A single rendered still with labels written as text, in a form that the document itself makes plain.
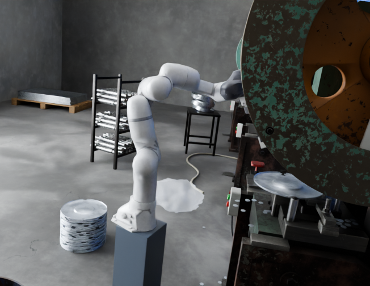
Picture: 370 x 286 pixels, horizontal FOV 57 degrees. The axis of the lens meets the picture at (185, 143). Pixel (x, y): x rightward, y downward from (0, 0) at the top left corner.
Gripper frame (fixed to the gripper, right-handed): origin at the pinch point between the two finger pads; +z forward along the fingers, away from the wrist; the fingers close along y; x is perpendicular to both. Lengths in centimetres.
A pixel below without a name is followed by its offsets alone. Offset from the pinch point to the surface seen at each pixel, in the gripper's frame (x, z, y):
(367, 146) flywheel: 28, -11, 78
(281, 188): 2.5, 11.4, 38.7
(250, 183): -9.2, 6.1, 37.6
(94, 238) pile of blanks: -116, 31, -6
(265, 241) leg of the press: -9, 21, 59
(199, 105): -65, -2, -253
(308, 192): 12.3, 16.3, 38.1
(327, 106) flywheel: 22, -23, 73
